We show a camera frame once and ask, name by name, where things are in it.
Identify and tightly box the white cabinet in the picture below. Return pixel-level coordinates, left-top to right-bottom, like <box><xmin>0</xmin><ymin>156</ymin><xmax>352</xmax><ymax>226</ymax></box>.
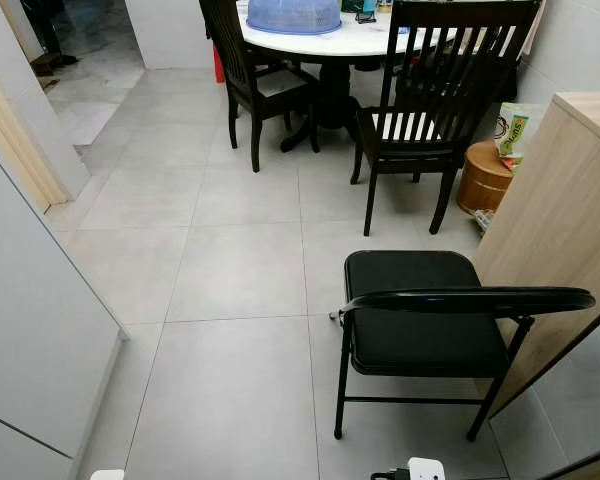
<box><xmin>0</xmin><ymin>135</ymin><xmax>127</xmax><ymax>480</ymax></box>

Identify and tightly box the person in dark trousers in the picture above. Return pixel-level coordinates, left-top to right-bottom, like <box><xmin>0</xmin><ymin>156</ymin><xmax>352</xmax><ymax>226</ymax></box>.
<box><xmin>25</xmin><ymin>0</ymin><xmax>80</xmax><ymax>71</ymax></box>

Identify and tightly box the red plastic stool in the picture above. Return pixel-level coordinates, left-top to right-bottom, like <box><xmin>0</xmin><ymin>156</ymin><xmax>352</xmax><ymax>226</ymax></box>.
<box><xmin>213</xmin><ymin>42</ymin><xmax>227</xmax><ymax>84</ymax></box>

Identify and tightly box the dark wooden dining chair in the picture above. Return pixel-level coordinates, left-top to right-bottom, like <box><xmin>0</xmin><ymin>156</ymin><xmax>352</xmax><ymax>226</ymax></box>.
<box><xmin>198</xmin><ymin>0</ymin><xmax>317</xmax><ymax>173</ymax></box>
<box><xmin>350</xmin><ymin>0</ymin><xmax>542</xmax><ymax>237</ymax></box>

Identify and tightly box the blue mesh food cover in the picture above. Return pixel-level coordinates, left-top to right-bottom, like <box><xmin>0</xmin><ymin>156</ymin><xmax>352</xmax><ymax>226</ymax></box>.
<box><xmin>247</xmin><ymin>0</ymin><xmax>344</xmax><ymax>36</ymax></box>

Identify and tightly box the round white dining table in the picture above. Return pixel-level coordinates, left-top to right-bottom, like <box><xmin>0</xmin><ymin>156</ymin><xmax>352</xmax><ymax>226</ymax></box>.
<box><xmin>238</xmin><ymin>0</ymin><xmax>531</xmax><ymax>153</ymax></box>

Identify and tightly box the dark teal box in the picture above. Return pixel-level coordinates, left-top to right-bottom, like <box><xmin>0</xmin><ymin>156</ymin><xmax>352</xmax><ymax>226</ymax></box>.
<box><xmin>342</xmin><ymin>0</ymin><xmax>382</xmax><ymax>23</ymax></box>

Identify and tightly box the black folding chair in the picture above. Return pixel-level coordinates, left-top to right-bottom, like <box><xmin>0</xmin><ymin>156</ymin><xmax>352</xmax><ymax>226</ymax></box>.
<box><xmin>330</xmin><ymin>250</ymin><xmax>597</xmax><ymax>442</ymax></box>

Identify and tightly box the round wooden stool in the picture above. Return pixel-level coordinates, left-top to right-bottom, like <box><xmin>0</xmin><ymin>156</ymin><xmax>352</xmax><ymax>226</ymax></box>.
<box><xmin>457</xmin><ymin>140</ymin><xmax>517</xmax><ymax>214</ymax></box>

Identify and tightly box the green white snack bag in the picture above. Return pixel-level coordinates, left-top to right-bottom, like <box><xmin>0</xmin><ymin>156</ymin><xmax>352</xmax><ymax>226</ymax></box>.
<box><xmin>495</xmin><ymin>102</ymin><xmax>547</xmax><ymax>173</ymax></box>

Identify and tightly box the light wood counter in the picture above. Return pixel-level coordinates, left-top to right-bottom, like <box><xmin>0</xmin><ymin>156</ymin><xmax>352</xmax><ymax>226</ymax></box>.
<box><xmin>470</xmin><ymin>92</ymin><xmax>600</xmax><ymax>417</ymax></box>

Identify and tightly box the light wooden door frame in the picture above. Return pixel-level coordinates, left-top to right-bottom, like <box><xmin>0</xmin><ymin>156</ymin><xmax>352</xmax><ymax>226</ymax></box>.
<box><xmin>0</xmin><ymin>60</ymin><xmax>70</xmax><ymax>209</ymax></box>

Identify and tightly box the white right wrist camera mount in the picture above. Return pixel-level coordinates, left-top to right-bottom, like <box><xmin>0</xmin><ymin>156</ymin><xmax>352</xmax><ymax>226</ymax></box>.
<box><xmin>407</xmin><ymin>457</ymin><xmax>445</xmax><ymax>480</ymax></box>

